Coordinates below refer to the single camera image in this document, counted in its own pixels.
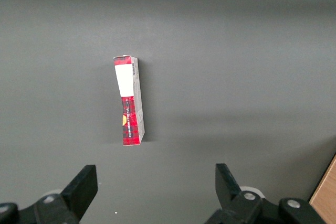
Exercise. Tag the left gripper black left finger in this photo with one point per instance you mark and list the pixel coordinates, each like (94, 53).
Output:
(78, 192)

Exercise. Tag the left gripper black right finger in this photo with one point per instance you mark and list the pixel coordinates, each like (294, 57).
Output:
(228, 190)

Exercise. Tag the red tartan cardboard box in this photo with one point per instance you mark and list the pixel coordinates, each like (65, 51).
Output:
(130, 121)

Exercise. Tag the wooden drawer cabinet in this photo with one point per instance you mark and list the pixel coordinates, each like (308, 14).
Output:
(326, 200)

